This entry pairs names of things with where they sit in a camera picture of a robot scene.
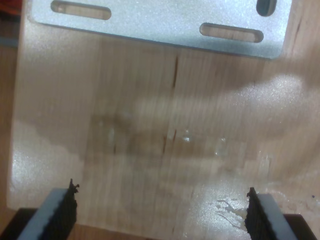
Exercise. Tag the silver slotted metal plate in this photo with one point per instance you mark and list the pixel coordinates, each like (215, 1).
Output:
(162, 20)

